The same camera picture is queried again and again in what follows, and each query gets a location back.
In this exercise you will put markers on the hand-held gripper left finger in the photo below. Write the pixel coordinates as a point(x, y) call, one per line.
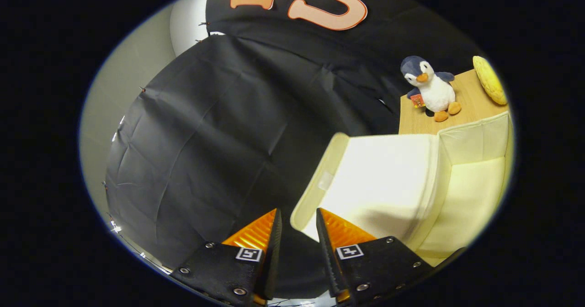
point(274, 247)

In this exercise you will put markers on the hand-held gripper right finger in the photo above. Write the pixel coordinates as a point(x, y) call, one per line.
point(325, 252)

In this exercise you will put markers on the cream fabric storage box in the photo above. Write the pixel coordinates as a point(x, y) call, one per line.
point(388, 179)

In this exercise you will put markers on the penguin plush toy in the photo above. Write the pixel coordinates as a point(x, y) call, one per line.
point(432, 90)

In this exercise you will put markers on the row of black clips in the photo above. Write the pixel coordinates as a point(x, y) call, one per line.
point(204, 23)

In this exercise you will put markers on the yellow round plush cushion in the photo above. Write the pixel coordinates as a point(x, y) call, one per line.
point(490, 81)

